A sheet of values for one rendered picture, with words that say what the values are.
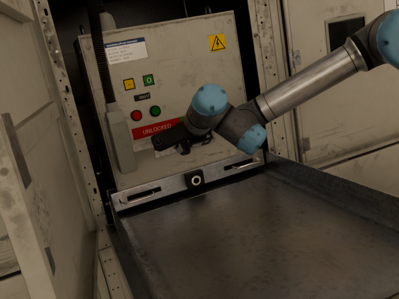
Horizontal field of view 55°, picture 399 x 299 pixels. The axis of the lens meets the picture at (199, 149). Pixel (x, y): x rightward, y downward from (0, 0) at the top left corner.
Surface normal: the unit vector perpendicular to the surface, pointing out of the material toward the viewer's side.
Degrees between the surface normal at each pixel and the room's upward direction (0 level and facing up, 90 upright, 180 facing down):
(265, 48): 90
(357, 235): 0
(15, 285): 90
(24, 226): 90
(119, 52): 90
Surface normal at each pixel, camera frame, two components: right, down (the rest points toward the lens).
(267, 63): 0.37, 0.18
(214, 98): 0.23, -0.32
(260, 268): -0.18, -0.95
